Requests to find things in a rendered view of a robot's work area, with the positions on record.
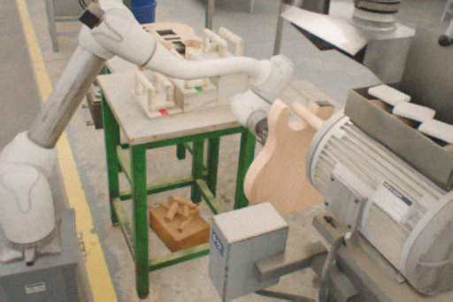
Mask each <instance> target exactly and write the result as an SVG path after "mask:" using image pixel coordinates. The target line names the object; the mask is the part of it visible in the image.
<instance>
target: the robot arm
mask: <svg viewBox="0 0 453 302"><path fill-rule="evenodd" d="M99 3H100V4H101V8H102V10H104V11H105V14H104V20H103V22H102V23H101V24H100V26H99V27H95V28H94V29H89V28H88V27H86V26H85V24H83V26H82V29H81V31H80V45H79V46H78V48H77V49H76V51H75V52H74V53H73V57H72V58H71V59H70V61H69V62H68V65H67V67H66V68H65V70H64V71H63V74H62V75H61V76H60V78H59V80H58V81H57V84H56V85H55V87H54V89H53V90H52V91H51V93H50V96H49V97H48V98H47V100H46V102H45V104H44V106H43V108H42V109H41V110H40V113H39V114H38V115H37V117H36V119H35V122H34V124H33V125H32V126H31V128H30V129H29V130H28V131H24V132H22V133H19V134H18V135H17V136H16V137H15V138H14V139H13V141H11V142H10V143H9V144H8V145H6V147H5V148H4V149H3V151H2V152H1V154H0V221H1V224H2V226H3V229H4V232H5V235H6V238H5V243H4V252H3V253H2V255H1V257H0V261H1V263H2V264H8V263H10V262H12V261H14V260H18V259H25V260H26V265H27V267H31V266H33V265H34V264H35V260H36V257H41V256H46V255H58V254H59V253H61V252H62V248H61V246H60V244H59V226H60V224H61V222H62V219H61V217H60V216H58V215H56V216H55V213H54V205H53V199H52V195H51V188H50V184H49V177H50V175H51V169H52V168H53V166H54V164H55V162H56V160H57V156H58V148H57V141H58V140H59V138H60V136H61V135H63V132H64V130H65V129H66V127H67V125H68V123H69V122H70V120H71V119H72V118H73V115H74V114H75V112H76V111H77V109H78V108H79V107H80V103H81V102H82V100H83V99H84V97H85V96H86V94H87V93H88V91H89V90H90V86H91V85H92V84H93V82H94V81H95V79H96V77H97V75H98V74H99V73H100V72H101V70H102V68H103V66H104V64H105V63H106V61H107V59H111V58H114V57H115V56H117V57H119V58H122V59H124V60H125V61H126V62H129V63H133V64H135V65H137V66H139V67H141V68H144V69H149V70H151V71H153V72H156V73H159V74H163V75H166V76H169V77H171V78H174V79H177V80H199V79H203V78H209V77H213V76H217V75H222V74H234V73H245V74H248V75H249V76H250V83H251V84H252V86H251V88H250V89H249V90H248V91H247V92H246V93H241V94H238V95H237V96H235V97H233V98H232V100H231V112H232V114H233V115H234V116H235V118H236V119H237V120H238V122H239V123H240V124H241V125H243V126H244V127H245V128H247V129H248V130H249V131H251V132H252V133H253V134H254V136H256V137H257V141H258V142H260V143H261V145H262V146H263V147H265V142H266V140H267V137H268V132H269V128H268V115H269V114H268V112H269V110H270V108H271V105H272V104H273V102H275V101H276V99H277V98H278V97H280V95H281V94H282V91H284V90H285V88H286V87H287V85H288V83H289V82H290V80H291V79H292V76H293V74H294V64H293V63H292V62H291V61H290V60H289V59H288V58H286V57H285V56H283V55H277V56H275V57H273V58H271V59H270V60H266V59H264V60H261V61H258V60H255V59H254V58H245V57H236V58H215V59H208V60H202V61H184V60H181V59H179V58H176V57H175V56H174V55H173V54H172V53H171V52H169V50H167V49H166V48H165V47H164V46H163V45H162V44H161V43H160V42H159V41H158V40H156V39H155V38H154V37H152V35H149V34H148V33H147V31H146V30H144V29H142V26H141V25H140V24H138V23H137V21H136V20H135V17H134V15H133V14H132V13H131V12H130V11H129V9H128V8H127V7H126V6H124V5H123V4H122V3H121V2H119V1H116V0H99Z"/></svg>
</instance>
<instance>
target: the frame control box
mask: <svg viewBox="0 0 453 302"><path fill-rule="evenodd" d="M288 228H289V225H288V223H287V222H286V221H285V220H284V219H283V218H282V216H281V214H279V213H278V212H277V210H276V209H275V208H274V207H273V205H272V204H271V203H270V202H266V203H260V204H257V205H253V206H249V207H246V208H242V209H237V210H234V211H231V212H228V213H222V214H217V215H214V216H212V218H211V239H210V250H209V271H208V276H209V278H210V280H211V281H212V283H213V285H214V287H215V290H216V291H217V293H218V294H219V296H220V298H221V300H222V302H227V301H229V300H232V299H234V298H240V297H242V296H244V295H247V294H249V293H256V294H258V295H261V296H265V297H268V298H277V299H286V300H291V301H295V302H318V301H317V300H316V299H311V298H307V297H305V296H300V295H296V294H287V293H281V292H276V291H271V290H263V289H264V288H269V287H271V286H273V285H275V284H277V283H278V282H279V280H280V277H277V278H274V279H272V280H271V281H268V282H263V283H259V282H258V281H257V279H256V277H255V276H254V274H253V265H254V261H257V260H260V259H265V258H268V257H271V256H273V255H276V254H281V253H283V252H284V251H285V248H286V243H287V239H288Z"/></svg>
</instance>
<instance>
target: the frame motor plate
mask: <svg viewBox="0 0 453 302"><path fill-rule="evenodd" d="M312 226H313V227H314V228H315V229H316V230H317V231H318V232H319V233H320V234H321V235H322V237H324V238H325V239H326V241H327V242H328V243H329V244H330V245H331V246H332V245H333V243H334V240H335V238H337V237H339V236H343V235H346V233H347V232H346V231H345V229H344V228H343V227H342V226H340V224H339V222H338V221H336V220H335V219H334V217H333V216H332V215H331V214H329V213H322V214H317V215H315V216H314V217H313V221H312ZM337 253H338V254H339V255H340V257H341V258H342V259H343V260H345V263H346V264H347V265H348V266H350V267H351V270H352V271H353V272H355V273H356V274H357V277H359V278H360V279H361V280H362V281H363V283H364V284H365V285H366V286H367V287H368V288H369V289H370V290H371V292H372V293H373V294H374V295H375V296H376V297H377V298H378V300H380V302H453V290H446V291H445V292H443V293H440V294H437V295H425V294H422V293H420V292H419V291H417V290H416V289H415V288H414V287H413V286H412V285H411V284H410V283H409V282H407V283H402V284H398V283H396V282H395V281H394V280H393V279H392V278H391V277H390V276H389V274H388V273H387V272H386V271H385V270H384V269H383V268H382V267H381V266H380V265H379V264H378V263H377V262H376V261H375V260H374V259H373V258H372V257H371V256H370V255H368V253H367V252H366V251H365V249H363V247H362V246H361V245H360V244H358V245H357V248H351V247H345V246H344V245H343V244H342V245H341V246H340V249H339V251H338V252H337Z"/></svg>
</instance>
